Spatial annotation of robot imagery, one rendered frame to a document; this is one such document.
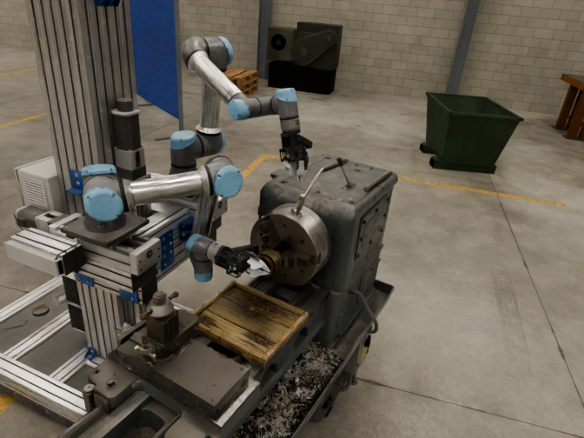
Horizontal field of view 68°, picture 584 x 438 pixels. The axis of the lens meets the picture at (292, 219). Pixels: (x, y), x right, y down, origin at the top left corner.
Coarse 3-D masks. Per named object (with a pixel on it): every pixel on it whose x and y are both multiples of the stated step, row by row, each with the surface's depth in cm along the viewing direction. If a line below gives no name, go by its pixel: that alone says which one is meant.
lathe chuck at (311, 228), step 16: (288, 208) 170; (256, 224) 173; (288, 224) 165; (304, 224) 163; (256, 240) 176; (288, 240) 168; (304, 240) 163; (320, 240) 166; (320, 256) 167; (288, 272) 174; (304, 272) 169
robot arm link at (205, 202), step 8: (208, 160) 163; (200, 200) 173; (208, 200) 172; (216, 200) 174; (200, 208) 173; (208, 208) 173; (200, 216) 174; (208, 216) 175; (200, 224) 175; (208, 224) 177; (192, 232) 178; (200, 232) 177; (208, 232) 179
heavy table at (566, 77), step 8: (568, 80) 868; (576, 80) 828; (576, 88) 852; (568, 96) 862; (568, 104) 868; (576, 104) 865; (560, 112) 889; (568, 112) 874; (576, 112) 806; (560, 120) 884; (568, 120) 889; (576, 120) 807; (560, 128) 890; (568, 128) 886; (576, 128) 813; (568, 136) 822; (576, 136) 819
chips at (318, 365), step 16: (304, 352) 195; (320, 352) 192; (288, 368) 185; (304, 368) 186; (320, 368) 183; (336, 368) 189; (288, 384) 177; (304, 384) 176; (320, 384) 177; (272, 400) 172; (288, 400) 166; (304, 400) 168; (256, 416) 165; (272, 416) 162; (288, 416) 163; (304, 416) 165; (240, 432) 159; (256, 432) 159; (272, 432) 156; (288, 432) 159
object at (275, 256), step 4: (264, 252) 162; (268, 252) 162; (272, 252) 162; (276, 252) 164; (260, 256) 160; (264, 256) 159; (268, 256) 160; (272, 256) 160; (276, 256) 162; (264, 260) 158; (268, 260) 158; (272, 260) 160; (276, 260) 161; (280, 260) 162; (268, 264) 158; (272, 264) 159; (276, 264) 161; (280, 264) 163; (272, 268) 159; (276, 268) 162; (272, 272) 162
